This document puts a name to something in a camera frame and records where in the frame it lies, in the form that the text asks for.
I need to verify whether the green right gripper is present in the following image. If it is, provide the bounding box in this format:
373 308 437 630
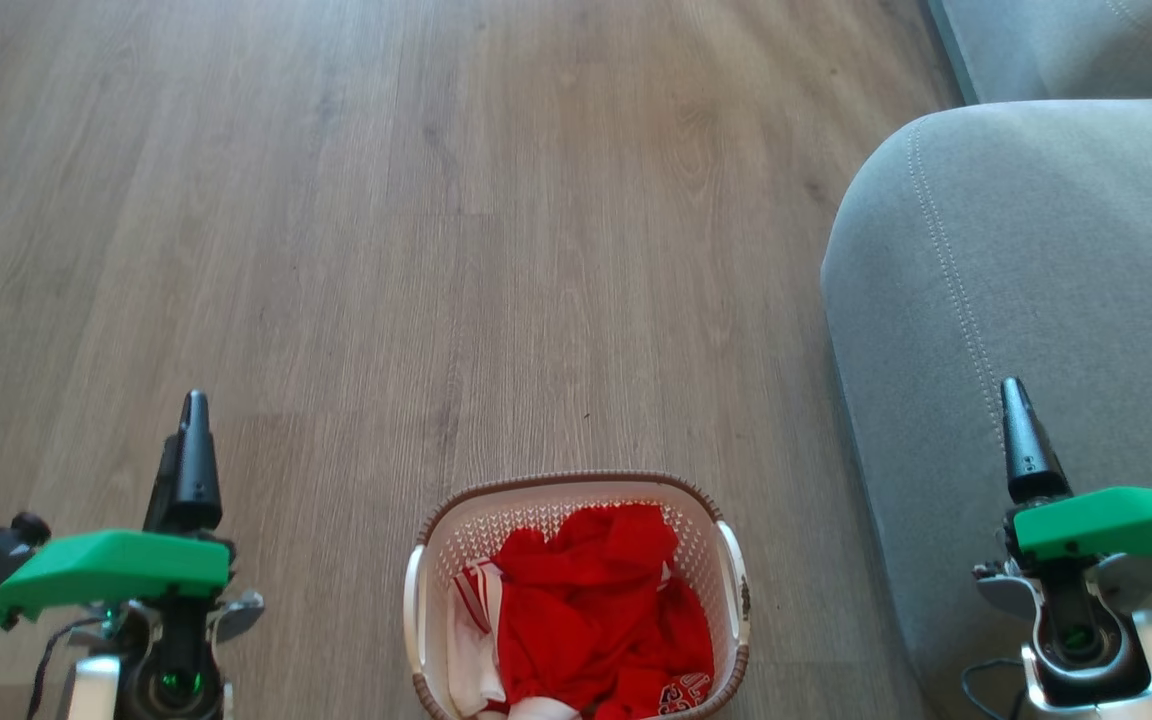
976 378 1152 613

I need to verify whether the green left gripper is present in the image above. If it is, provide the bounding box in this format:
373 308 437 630
0 390 265 651

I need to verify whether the white brown-rimmed laundry basket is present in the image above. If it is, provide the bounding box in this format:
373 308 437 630
403 470 752 720

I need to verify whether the white red-striped garment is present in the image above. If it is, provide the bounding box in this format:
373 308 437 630
446 560 582 720

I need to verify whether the grey sofa seat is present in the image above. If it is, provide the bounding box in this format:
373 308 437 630
926 0 1152 106

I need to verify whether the red garment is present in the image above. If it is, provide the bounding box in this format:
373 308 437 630
491 503 717 720

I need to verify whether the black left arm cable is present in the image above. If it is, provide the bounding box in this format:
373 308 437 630
0 590 87 720

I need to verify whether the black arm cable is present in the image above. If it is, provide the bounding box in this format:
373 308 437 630
0 590 87 720
961 657 1029 720

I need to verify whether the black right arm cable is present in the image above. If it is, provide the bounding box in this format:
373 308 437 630
961 657 1029 720

